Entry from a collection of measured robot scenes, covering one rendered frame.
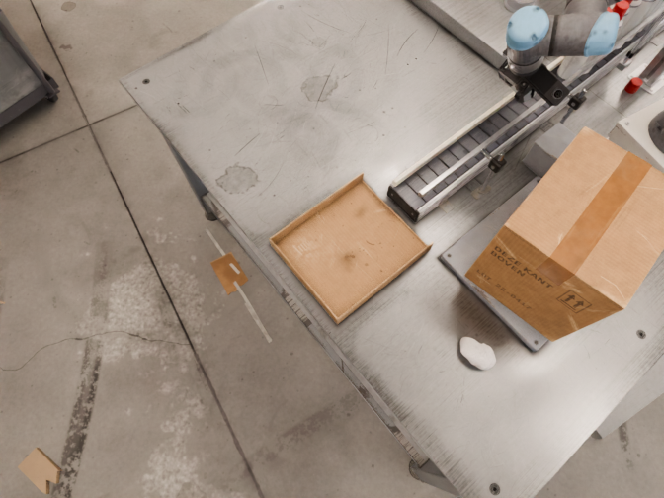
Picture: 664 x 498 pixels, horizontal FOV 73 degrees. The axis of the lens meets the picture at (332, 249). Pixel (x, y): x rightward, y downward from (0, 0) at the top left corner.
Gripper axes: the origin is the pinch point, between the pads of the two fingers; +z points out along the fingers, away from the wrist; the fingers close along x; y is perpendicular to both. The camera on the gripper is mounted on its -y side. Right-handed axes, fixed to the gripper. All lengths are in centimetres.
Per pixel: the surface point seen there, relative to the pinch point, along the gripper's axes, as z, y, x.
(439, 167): -10.5, 1.5, 29.0
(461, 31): 11.9, 32.8, -6.0
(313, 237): -24, 8, 63
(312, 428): 34, -23, 129
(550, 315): -22, -41, 36
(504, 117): 2.1, 1.8, 7.3
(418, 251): -16, -11, 47
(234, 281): 38, 45, 119
